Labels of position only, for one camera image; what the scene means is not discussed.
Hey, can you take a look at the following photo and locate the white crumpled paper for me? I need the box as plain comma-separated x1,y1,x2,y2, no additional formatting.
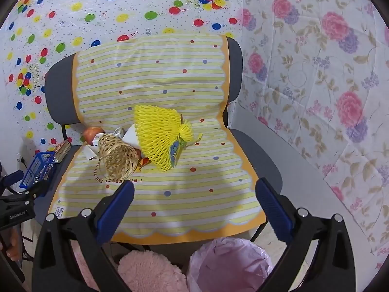
83,144,101,160
114,124,143,148

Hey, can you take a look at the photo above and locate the blue yellow paper label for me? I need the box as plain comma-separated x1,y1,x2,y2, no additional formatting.
168,140,189,168

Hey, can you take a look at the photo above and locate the balloon print plastic sheet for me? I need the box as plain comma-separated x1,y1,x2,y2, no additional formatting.
0,0,247,159

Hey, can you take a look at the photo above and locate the trash bin with pink bag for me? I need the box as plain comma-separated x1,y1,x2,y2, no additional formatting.
187,237,274,292

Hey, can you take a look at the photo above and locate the pink fluffy rug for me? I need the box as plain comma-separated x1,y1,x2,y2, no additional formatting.
117,249,187,292

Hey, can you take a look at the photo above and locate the grey chair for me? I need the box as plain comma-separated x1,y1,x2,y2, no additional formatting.
44,35,283,250

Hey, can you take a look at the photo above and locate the floral print plastic sheet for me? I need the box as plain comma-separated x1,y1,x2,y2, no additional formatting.
231,0,389,268

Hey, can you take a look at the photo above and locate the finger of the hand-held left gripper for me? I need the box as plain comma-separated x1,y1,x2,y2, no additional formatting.
0,170,25,193
0,179,52,204

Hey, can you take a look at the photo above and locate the yellow foam fruit net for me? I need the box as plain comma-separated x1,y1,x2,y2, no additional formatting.
133,105,203,172

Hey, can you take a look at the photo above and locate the brown box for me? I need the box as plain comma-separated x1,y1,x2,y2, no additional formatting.
54,139,72,163

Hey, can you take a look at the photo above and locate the blue plastic basket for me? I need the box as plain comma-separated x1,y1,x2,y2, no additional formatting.
20,150,57,189

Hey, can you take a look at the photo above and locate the person's left hand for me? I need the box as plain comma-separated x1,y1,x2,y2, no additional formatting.
0,228,22,262

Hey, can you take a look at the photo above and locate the yellow striped plastic cloth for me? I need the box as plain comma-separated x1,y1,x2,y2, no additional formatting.
47,33,267,245

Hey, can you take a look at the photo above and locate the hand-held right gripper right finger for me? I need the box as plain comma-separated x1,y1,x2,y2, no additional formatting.
255,177,357,292

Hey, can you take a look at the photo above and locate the woven wicker basket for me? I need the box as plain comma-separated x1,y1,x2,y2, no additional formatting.
93,132,140,181

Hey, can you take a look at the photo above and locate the red apple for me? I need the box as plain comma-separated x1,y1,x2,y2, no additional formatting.
83,126,105,145

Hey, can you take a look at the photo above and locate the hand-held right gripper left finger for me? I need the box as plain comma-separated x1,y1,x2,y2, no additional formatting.
32,181,136,292

